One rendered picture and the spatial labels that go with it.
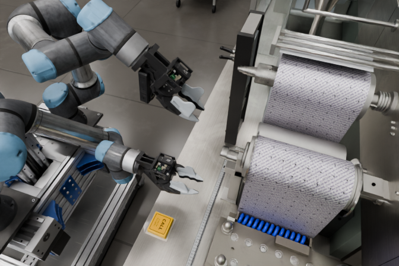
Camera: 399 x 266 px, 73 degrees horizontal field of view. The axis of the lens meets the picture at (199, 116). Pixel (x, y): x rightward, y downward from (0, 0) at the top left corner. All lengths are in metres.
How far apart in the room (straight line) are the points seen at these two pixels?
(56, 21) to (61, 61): 0.38
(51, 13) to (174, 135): 1.56
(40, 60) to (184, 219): 0.69
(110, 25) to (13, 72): 2.97
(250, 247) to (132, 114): 1.92
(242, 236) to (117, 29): 0.67
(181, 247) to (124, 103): 1.91
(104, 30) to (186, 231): 0.71
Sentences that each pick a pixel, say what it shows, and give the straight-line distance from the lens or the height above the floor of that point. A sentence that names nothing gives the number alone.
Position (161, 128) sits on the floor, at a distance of 2.42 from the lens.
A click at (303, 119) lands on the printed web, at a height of 1.26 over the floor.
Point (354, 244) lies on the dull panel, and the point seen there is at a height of 1.04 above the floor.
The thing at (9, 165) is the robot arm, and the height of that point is 1.30.
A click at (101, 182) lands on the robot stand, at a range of 1.99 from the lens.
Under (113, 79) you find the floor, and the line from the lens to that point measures 3.00.
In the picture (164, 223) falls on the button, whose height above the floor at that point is 0.92.
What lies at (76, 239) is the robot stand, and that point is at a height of 0.21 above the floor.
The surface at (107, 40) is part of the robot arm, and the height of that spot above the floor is 1.54.
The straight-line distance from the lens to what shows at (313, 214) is 0.81.
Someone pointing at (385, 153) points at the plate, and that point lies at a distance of 0.85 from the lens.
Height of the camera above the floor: 1.87
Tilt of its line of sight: 49 degrees down
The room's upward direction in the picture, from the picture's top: straight up
